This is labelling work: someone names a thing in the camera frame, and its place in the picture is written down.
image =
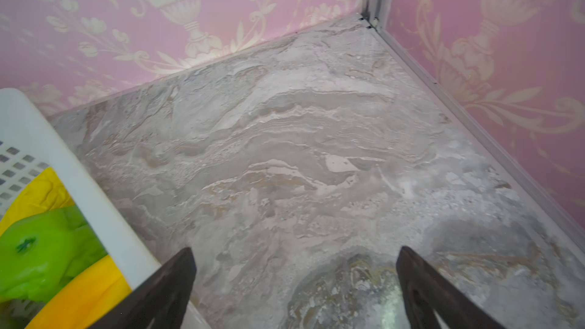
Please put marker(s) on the yellow red mango fruit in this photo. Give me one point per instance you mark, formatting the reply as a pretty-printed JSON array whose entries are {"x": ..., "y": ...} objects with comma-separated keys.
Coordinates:
[{"x": 86, "y": 299}]

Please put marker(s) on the yellow banana fruit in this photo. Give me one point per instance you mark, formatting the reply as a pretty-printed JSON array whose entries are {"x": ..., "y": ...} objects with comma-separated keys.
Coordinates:
[{"x": 45, "y": 193}]

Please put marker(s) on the green apple fruit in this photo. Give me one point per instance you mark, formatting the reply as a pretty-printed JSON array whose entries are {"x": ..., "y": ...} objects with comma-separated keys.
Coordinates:
[{"x": 41, "y": 254}]

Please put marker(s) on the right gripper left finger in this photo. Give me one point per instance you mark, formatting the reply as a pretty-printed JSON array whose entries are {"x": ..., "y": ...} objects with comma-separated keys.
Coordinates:
[{"x": 160, "y": 302}]

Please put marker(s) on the white perforated plastic basket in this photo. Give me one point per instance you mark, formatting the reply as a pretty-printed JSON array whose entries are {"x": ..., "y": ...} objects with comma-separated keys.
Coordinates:
[{"x": 29, "y": 146}]

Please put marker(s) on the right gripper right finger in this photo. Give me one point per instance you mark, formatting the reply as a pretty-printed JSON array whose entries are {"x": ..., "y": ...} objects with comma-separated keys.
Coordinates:
[{"x": 428, "y": 297}]

